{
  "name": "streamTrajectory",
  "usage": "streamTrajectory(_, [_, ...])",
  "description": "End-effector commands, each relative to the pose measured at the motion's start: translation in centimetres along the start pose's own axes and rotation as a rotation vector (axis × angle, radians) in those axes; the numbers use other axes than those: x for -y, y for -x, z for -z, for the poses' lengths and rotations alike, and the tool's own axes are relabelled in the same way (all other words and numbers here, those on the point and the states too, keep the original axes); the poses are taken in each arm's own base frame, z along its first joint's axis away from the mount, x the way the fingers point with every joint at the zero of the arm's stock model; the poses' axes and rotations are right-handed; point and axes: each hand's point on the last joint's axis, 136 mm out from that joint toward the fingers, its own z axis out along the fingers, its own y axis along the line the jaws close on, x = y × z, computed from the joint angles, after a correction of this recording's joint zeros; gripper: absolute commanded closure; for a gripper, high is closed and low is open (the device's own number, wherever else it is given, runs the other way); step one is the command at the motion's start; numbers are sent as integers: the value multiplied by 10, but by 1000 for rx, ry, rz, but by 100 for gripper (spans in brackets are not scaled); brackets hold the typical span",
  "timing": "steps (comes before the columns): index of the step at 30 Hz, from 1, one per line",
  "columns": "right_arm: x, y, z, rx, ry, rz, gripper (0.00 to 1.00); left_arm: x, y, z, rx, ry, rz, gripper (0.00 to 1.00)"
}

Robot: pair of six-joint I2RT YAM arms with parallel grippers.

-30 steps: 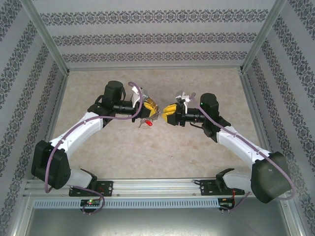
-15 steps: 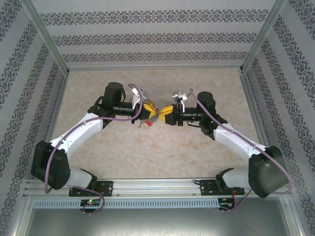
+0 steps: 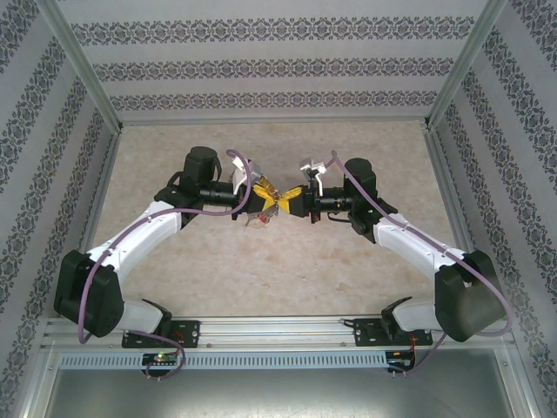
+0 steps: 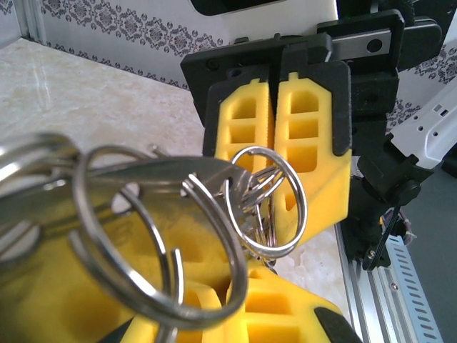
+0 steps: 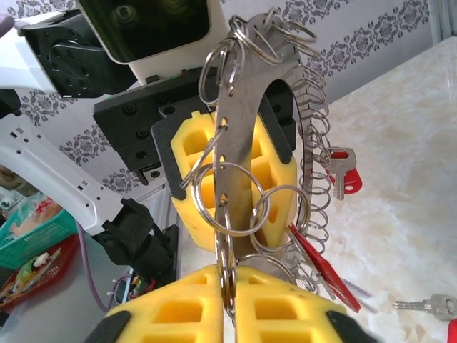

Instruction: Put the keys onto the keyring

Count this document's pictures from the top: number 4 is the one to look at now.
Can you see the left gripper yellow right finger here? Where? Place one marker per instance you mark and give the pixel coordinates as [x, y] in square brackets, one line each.
[235, 321]

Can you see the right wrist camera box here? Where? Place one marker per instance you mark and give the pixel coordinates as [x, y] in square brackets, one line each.
[303, 18]

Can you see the silver disc with key rings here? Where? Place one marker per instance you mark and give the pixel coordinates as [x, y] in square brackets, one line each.
[171, 171]

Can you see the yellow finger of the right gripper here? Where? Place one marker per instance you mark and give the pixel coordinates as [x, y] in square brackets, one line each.
[264, 118]
[328, 186]

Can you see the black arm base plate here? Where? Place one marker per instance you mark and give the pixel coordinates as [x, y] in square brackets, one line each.
[371, 259]

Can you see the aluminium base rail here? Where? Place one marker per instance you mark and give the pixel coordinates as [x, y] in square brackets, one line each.
[371, 314]

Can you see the grey metal panel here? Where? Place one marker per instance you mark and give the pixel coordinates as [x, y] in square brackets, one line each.
[439, 214]

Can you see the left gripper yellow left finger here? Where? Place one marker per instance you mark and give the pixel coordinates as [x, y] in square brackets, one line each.
[214, 334]

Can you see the aluminium frame post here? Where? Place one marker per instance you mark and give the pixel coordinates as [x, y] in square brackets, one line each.
[34, 18]

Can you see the silver key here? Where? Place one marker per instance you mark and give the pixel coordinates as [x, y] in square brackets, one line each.
[250, 228]

